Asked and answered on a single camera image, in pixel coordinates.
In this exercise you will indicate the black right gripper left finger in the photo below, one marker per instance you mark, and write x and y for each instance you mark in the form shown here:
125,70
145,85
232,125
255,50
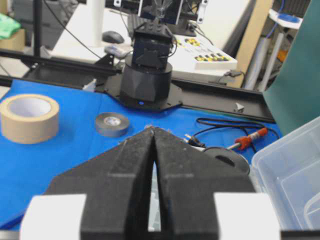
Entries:
96,199

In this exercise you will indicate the clear plastic toolbox container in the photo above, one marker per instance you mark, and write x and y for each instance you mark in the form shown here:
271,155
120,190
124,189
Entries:
288,170

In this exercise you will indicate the beige masking tape roll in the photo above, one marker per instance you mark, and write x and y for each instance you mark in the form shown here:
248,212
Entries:
29,118

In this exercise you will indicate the grey electrical tape roll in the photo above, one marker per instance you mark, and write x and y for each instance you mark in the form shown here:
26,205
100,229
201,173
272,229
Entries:
111,124

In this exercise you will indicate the dark green board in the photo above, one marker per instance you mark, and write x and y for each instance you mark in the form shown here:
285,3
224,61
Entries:
294,97

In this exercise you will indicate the black computer mouse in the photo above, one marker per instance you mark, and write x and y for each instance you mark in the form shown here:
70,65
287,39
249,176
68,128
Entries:
112,37

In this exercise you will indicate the black monitor stand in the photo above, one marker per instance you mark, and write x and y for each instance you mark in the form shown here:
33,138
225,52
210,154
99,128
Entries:
182,28

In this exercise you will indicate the white box with yellow-black parts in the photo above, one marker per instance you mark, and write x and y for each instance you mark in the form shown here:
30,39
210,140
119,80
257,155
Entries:
199,54

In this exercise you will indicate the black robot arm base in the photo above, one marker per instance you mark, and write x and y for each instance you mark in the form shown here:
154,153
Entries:
147,75

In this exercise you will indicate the red handled screwdriver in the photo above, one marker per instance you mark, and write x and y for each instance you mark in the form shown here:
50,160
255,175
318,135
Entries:
244,142

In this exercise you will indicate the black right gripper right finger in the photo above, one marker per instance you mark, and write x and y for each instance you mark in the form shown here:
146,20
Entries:
188,179

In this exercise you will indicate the black aluminium rail frame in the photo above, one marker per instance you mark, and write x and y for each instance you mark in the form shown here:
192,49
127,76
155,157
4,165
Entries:
184,93

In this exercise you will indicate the black round tape measure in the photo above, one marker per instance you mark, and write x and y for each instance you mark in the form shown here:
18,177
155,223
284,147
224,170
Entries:
229,157

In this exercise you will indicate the grey game controller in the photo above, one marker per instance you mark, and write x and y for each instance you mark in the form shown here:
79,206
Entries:
120,51

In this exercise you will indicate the green plastic bag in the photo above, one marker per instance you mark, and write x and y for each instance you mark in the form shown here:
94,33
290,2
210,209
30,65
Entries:
8,26

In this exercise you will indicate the blue table mat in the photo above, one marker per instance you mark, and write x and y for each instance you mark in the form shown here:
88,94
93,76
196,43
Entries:
27,169

